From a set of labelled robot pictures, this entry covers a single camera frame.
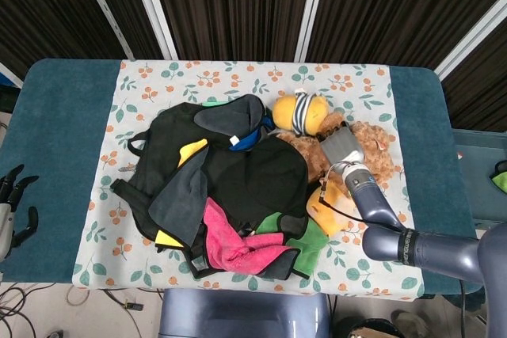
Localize black garment with straps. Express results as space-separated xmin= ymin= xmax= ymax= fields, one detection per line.
xmin=110 ymin=94 xmax=311 ymax=280

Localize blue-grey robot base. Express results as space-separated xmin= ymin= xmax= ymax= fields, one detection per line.
xmin=158 ymin=288 xmax=332 ymax=338

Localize dark grey folded cloth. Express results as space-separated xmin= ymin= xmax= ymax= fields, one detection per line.
xmin=148 ymin=143 xmax=212 ymax=249

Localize brown curly teddy bear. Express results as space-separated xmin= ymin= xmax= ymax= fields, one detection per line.
xmin=275 ymin=112 xmax=395 ymax=192

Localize floral print tablecloth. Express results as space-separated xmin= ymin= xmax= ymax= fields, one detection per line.
xmin=72 ymin=59 xmax=425 ymax=302

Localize olive shoe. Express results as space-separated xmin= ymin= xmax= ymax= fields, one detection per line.
xmin=391 ymin=309 xmax=431 ymax=337

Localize pink towel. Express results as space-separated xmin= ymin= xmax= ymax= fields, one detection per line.
xmin=202 ymin=197 xmax=293 ymax=275

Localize teal table cover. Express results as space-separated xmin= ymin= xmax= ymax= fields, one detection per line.
xmin=0 ymin=58 xmax=478 ymax=295

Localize tangled floor cables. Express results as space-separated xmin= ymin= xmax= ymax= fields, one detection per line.
xmin=0 ymin=281 xmax=163 ymax=338

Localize grey cloth with black trim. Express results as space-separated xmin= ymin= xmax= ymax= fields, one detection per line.
xmin=253 ymin=249 xmax=302 ymax=280

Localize yellow plush with striped band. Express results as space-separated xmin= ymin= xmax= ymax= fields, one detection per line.
xmin=271 ymin=90 xmax=332 ymax=138

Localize black bin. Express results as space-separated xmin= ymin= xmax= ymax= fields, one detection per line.
xmin=347 ymin=317 xmax=403 ymax=338

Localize white frame post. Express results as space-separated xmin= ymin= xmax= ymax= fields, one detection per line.
xmin=294 ymin=0 xmax=332 ymax=63
xmin=433 ymin=0 xmax=507 ymax=80
xmin=126 ymin=0 xmax=178 ymax=61
xmin=73 ymin=0 xmax=135 ymax=59

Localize yellow cloth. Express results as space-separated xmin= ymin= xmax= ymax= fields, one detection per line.
xmin=177 ymin=139 xmax=209 ymax=169
xmin=154 ymin=229 xmax=181 ymax=251

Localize blue cloth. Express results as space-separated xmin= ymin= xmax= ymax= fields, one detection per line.
xmin=228 ymin=116 xmax=274 ymax=153

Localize yellow orange plush animal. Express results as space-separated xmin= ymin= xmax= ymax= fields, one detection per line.
xmin=304 ymin=183 xmax=360 ymax=237

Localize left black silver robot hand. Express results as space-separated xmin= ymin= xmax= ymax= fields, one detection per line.
xmin=0 ymin=163 xmax=40 ymax=262

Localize dark grey cloth white tag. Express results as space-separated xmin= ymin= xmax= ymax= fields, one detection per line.
xmin=193 ymin=94 xmax=267 ymax=146

